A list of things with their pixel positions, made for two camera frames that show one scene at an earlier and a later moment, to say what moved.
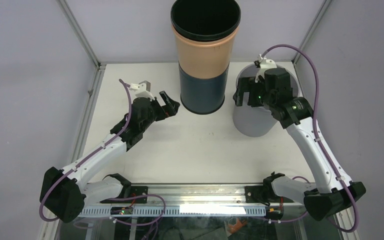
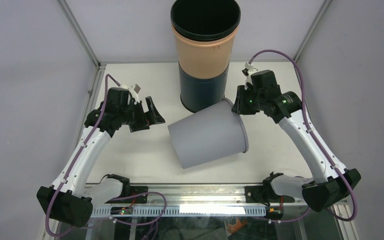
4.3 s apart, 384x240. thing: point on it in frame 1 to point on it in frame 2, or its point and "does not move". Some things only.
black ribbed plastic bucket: [205, 20] does not move
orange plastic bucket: [205, 59] does not move
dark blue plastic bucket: [202, 96] does not move
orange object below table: [233, 228] does not move
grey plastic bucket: [258, 121] to [213, 133]
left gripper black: [172, 107] to [143, 123]
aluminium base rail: [190, 195] does not move
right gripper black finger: [238, 96] to [238, 107]
